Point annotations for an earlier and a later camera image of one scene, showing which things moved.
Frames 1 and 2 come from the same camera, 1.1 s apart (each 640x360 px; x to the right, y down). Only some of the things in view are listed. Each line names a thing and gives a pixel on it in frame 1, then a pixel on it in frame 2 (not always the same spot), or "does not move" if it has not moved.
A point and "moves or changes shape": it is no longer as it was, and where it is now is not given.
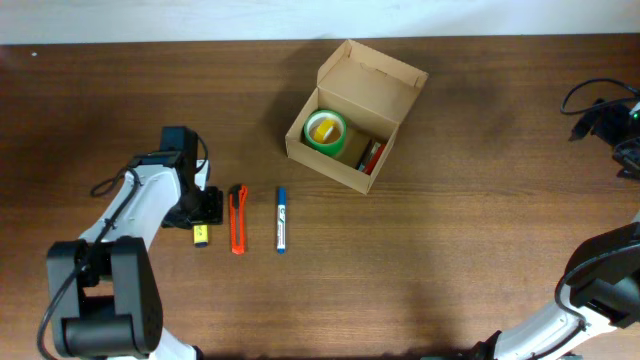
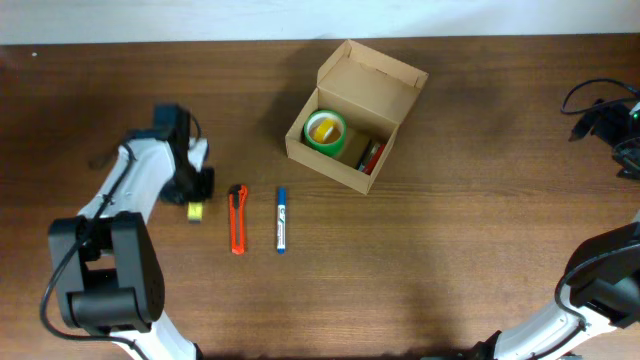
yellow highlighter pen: x=201 y=236 moves or changes shape
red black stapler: x=371 y=156 does not move
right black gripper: x=603 y=130 does not move
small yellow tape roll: x=323 y=129 does not move
